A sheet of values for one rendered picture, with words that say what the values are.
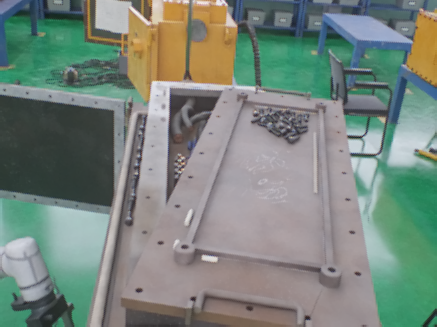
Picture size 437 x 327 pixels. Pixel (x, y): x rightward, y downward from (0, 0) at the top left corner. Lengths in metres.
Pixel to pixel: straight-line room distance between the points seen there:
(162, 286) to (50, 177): 1.63
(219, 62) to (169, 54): 0.37
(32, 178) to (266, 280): 1.75
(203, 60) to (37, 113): 1.79
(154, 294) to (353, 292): 0.37
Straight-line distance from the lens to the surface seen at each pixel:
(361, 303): 1.05
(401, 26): 10.50
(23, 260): 1.61
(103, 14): 5.48
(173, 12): 3.95
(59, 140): 2.48
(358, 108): 5.02
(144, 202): 1.30
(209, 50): 3.96
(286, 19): 9.88
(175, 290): 1.00
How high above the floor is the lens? 1.99
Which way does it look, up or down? 25 degrees down
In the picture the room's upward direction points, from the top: 6 degrees clockwise
